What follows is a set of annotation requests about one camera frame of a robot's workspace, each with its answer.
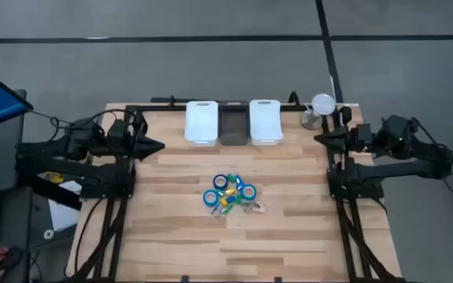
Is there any white paper sheet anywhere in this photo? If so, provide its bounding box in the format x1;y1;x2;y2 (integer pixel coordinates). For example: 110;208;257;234
47;179;83;233

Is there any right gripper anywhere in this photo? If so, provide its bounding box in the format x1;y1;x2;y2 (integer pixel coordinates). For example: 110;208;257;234
314;124;374;153

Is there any black aluminium table frame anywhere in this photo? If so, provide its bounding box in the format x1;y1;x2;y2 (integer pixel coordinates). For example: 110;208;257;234
64;94;408;283

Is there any grey translucent plastic bin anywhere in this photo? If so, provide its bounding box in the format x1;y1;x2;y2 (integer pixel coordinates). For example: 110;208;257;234
217;100;251;146

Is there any grey desk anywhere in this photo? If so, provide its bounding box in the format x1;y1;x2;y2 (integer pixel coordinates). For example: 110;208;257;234
0;89;35;283

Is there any white plastic bin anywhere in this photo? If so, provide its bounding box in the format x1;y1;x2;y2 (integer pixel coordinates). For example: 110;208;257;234
183;100;219;148
249;99;285;146

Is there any black diagonal bar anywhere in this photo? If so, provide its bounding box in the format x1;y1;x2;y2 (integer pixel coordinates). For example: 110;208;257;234
16;168;83;211

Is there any white mushroom lamp brass base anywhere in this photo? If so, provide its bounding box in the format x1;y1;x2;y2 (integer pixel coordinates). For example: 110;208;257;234
300;93;337;130

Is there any black computer mouse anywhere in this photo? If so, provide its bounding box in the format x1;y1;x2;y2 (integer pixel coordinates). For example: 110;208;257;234
0;246;24;278

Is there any light blue tape roll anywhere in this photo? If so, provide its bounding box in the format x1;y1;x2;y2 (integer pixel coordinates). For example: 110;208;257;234
240;183;258;201
202;189;220;208

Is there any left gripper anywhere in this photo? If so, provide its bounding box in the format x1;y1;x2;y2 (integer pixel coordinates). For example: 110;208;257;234
110;132;166;161

